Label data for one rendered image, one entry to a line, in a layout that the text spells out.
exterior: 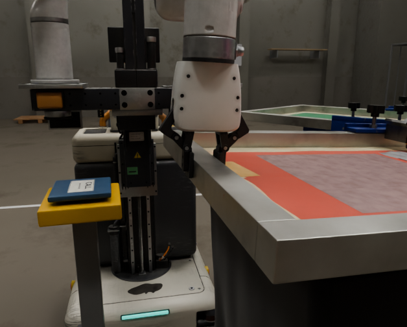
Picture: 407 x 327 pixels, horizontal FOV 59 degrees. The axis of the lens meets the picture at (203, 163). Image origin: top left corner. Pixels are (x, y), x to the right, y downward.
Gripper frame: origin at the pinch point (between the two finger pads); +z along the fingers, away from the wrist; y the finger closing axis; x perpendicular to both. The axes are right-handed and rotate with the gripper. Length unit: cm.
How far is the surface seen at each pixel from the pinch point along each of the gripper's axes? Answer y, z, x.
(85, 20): 66, -150, -1009
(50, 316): 43, 105, -116
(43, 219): 24.3, 10.1, -5.5
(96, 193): 16.2, 6.5, -7.3
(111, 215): 13.9, 9.9, -5.5
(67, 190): 21.0, 6.8, -10.0
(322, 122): -67, 2, -73
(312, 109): -98, 1, -130
